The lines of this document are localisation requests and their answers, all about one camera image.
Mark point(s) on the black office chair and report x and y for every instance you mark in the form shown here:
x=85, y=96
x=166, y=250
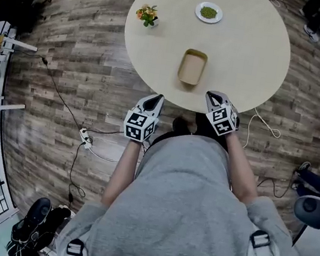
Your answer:
x=15, y=12

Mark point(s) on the white power strip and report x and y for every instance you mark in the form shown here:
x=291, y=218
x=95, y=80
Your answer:
x=85, y=137

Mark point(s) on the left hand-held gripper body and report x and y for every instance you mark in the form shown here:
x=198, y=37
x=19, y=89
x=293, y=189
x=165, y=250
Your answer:
x=138, y=128

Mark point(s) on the pile of green peas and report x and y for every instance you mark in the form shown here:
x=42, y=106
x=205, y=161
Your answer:
x=209, y=12

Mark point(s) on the person's left forearm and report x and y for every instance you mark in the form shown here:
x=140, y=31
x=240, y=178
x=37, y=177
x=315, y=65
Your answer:
x=123, y=173

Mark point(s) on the person's right forearm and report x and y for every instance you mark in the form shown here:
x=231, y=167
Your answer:
x=239, y=168

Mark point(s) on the person's black left shoe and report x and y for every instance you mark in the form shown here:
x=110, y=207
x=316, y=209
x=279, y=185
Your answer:
x=180, y=126

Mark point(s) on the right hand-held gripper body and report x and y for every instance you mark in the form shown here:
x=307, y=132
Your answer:
x=222, y=119

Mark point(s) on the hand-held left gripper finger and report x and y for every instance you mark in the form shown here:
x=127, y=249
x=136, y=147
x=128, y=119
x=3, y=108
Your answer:
x=144, y=107
x=157, y=111

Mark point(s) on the person's black trousers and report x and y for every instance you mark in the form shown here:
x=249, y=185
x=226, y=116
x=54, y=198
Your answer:
x=208, y=129

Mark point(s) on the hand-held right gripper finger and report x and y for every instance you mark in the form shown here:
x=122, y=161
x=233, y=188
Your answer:
x=211, y=104
x=221, y=98

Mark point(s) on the grey shell chair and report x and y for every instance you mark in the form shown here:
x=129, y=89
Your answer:
x=313, y=209

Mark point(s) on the white round plate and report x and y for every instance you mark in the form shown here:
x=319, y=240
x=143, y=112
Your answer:
x=197, y=16

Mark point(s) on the potted orange flower plant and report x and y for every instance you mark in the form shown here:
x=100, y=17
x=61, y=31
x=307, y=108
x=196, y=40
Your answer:
x=148, y=14

